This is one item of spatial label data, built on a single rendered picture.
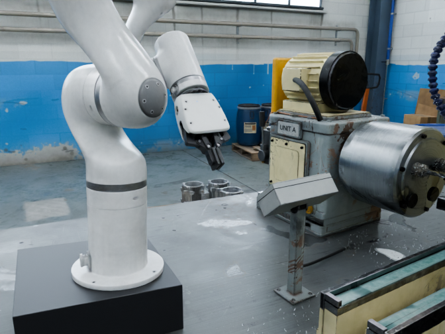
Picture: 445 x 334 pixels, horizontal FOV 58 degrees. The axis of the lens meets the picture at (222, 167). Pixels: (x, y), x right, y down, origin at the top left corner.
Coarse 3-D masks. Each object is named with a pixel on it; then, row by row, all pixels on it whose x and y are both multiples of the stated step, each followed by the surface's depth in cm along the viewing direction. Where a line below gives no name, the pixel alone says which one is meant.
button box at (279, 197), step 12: (288, 180) 85; (300, 180) 86; (312, 180) 87; (324, 180) 89; (264, 192) 85; (276, 192) 82; (288, 192) 83; (300, 192) 84; (312, 192) 86; (324, 192) 87; (336, 192) 89; (264, 204) 85; (276, 204) 82; (288, 204) 82; (300, 204) 87; (312, 204) 92; (264, 216) 86
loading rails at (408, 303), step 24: (408, 264) 84; (432, 264) 84; (336, 288) 73; (360, 288) 75; (384, 288) 75; (408, 288) 80; (432, 288) 86; (336, 312) 69; (360, 312) 73; (384, 312) 77; (408, 312) 68; (432, 312) 66
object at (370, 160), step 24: (360, 144) 111; (384, 144) 106; (408, 144) 101; (432, 144) 106; (360, 168) 110; (384, 168) 103; (408, 168) 102; (432, 168) 108; (360, 192) 113; (384, 192) 105; (408, 192) 105; (432, 192) 110; (408, 216) 108
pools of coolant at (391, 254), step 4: (376, 248) 118; (380, 248) 118; (380, 252) 115; (384, 252) 115; (388, 252) 115; (392, 252) 115; (396, 252) 115; (400, 252) 115; (388, 256) 112; (392, 256) 112; (396, 256) 112; (400, 256) 112; (404, 256) 112; (396, 260) 110
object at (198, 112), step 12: (180, 96) 85; (192, 96) 85; (204, 96) 87; (180, 108) 84; (192, 108) 84; (204, 108) 85; (216, 108) 87; (180, 120) 84; (192, 120) 82; (204, 120) 83; (216, 120) 85; (180, 132) 85; (192, 132) 81; (204, 132) 82; (216, 132) 84
